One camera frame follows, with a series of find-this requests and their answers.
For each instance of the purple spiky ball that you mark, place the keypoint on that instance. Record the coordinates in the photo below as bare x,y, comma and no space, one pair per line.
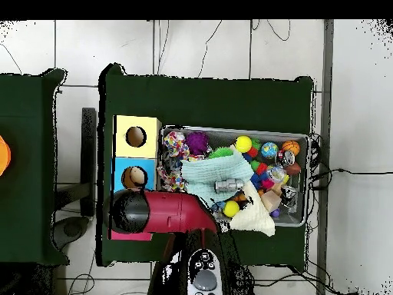
197,143

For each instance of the dark grey floor base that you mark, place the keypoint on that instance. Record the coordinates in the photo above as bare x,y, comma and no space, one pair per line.
72,229

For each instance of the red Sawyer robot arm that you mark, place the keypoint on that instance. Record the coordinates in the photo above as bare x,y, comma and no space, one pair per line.
172,212

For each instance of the green spiky ball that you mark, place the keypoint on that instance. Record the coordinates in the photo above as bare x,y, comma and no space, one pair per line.
221,152

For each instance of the dark green tablecloth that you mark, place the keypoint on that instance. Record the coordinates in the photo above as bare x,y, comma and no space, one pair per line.
24,123
199,101

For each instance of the brown toy football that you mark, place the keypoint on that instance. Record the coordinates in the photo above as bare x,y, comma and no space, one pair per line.
294,169

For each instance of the orange toy basketball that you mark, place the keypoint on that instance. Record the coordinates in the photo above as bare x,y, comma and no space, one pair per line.
290,147

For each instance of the shallow clear mesh bin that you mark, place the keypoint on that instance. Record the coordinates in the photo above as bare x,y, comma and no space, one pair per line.
291,218

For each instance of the blue globe ball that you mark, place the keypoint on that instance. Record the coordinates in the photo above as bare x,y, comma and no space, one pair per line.
269,150

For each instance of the mint waffle cloth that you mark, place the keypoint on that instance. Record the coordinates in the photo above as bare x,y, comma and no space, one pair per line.
202,172

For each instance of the yellow ball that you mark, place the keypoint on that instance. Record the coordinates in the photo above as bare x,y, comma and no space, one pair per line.
231,209
243,143

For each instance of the colourful confetti print packet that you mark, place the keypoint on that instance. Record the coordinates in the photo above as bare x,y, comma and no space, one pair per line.
175,144

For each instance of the orange round object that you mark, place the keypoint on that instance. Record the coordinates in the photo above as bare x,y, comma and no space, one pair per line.
3,156

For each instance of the cream waffle cloth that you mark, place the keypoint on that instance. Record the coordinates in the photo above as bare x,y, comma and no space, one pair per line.
254,219

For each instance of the silver toy camera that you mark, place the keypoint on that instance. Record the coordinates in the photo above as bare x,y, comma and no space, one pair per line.
228,186

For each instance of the wooden box with three holes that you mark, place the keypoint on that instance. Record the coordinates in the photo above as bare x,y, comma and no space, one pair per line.
144,147

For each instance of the silver drink can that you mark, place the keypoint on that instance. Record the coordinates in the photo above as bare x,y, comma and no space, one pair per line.
286,157

